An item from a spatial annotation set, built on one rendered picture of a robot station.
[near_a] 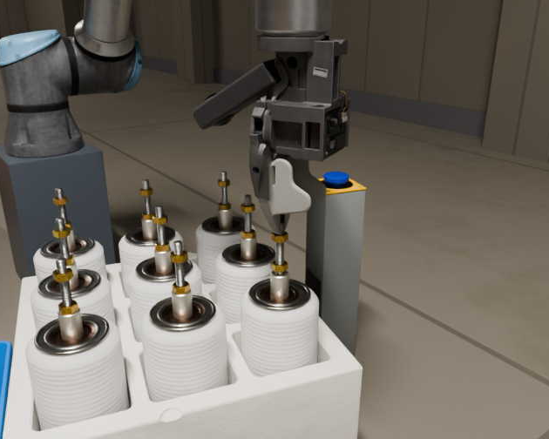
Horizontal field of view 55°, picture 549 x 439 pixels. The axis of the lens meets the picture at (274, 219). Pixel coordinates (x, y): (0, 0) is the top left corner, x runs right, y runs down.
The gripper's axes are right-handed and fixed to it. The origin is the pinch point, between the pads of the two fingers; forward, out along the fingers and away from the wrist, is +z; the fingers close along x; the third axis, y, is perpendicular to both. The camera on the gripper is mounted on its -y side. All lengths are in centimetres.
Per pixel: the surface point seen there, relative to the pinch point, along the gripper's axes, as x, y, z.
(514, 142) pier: 190, 13, 30
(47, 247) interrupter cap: -4.1, -34.7, 9.5
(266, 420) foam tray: -8.5, 3.5, 20.8
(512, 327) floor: 49, 26, 35
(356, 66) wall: 258, -82, 9
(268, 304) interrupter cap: -2.9, 0.8, 9.5
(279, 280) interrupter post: -1.0, 1.2, 7.2
